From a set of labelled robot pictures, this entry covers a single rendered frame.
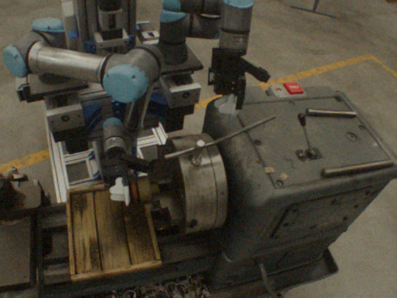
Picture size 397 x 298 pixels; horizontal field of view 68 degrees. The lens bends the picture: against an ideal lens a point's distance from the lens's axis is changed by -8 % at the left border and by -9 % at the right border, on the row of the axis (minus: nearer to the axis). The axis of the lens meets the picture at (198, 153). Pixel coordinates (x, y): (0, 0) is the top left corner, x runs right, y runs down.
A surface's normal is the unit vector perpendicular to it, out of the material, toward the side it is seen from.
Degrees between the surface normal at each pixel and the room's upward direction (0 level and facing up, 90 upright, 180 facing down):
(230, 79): 75
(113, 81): 90
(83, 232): 0
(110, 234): 0
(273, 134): 0
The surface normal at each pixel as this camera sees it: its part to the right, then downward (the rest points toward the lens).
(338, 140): 0.12, -0.66
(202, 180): 0.25, -0.14
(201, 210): 0.30, 0.40
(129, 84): -0.22, 0.70
